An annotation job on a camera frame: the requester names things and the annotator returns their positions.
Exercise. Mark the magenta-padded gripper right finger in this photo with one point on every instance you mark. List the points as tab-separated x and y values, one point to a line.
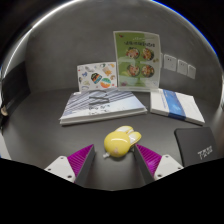
163	166

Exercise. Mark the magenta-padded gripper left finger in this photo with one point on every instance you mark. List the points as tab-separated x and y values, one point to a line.
63	166

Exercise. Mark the yellow rabbit-shaped computer mouse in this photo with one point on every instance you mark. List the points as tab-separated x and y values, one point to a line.
117	142

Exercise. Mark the white book with blue band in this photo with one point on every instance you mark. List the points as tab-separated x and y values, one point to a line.
176	105

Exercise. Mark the grey striped book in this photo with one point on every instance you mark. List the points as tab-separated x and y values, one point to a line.
101	106

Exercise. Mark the black flat panel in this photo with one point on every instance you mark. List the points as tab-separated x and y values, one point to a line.
15	90

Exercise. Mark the white card with colourful stickers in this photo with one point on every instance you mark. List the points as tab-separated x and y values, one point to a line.
96	76

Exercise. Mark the green menu sign stand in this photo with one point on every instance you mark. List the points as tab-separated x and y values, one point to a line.
137	60

